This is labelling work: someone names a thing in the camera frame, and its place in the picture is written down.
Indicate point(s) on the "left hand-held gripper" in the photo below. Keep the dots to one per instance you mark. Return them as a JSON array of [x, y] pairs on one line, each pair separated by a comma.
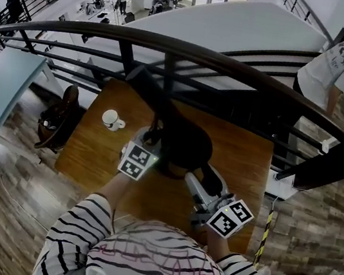
[[136, 162]]

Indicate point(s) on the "yellow black striped tape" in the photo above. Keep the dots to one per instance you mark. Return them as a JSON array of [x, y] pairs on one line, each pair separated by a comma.
[[265, 234]]

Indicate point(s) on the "person's left forearm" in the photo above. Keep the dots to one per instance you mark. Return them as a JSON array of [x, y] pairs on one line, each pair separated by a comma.
[[116, 189]]

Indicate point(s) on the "black desk lamp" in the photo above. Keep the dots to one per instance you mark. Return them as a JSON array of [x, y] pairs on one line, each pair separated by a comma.
[[187, 142]]

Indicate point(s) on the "dark curved railing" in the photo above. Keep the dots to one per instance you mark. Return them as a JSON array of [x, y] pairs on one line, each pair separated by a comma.
[[236, 67]]

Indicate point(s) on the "brown wooden table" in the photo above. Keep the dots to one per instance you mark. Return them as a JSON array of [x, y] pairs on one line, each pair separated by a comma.
[[239, 164]]

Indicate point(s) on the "white flat base plate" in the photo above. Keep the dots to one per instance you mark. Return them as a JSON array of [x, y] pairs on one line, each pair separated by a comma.
[[281, 186]]

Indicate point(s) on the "person's right forearm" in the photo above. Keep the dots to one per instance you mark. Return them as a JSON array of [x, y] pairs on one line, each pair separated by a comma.
[[217, 245]]

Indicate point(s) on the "white plug adapter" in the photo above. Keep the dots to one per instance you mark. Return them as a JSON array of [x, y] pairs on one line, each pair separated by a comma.
[[327, 146]]

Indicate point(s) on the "light blue table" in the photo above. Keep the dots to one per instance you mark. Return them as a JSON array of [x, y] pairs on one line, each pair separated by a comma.
[[0, 88]]

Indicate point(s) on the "white mug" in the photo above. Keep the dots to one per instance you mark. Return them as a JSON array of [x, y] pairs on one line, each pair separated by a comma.
[[111, 119]]

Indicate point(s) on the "person's striped shirt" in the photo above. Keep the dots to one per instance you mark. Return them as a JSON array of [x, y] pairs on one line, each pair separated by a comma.
[[150, 267]]

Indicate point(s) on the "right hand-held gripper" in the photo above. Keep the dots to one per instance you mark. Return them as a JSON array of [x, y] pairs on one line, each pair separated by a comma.
[[230, 218]]

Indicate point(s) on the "brown wooden chair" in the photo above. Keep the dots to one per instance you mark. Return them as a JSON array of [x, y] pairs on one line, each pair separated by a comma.
[[60, 121]]

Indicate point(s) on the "black stair railing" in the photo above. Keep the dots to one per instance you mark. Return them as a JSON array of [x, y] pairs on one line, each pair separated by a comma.
[[304, 9]]

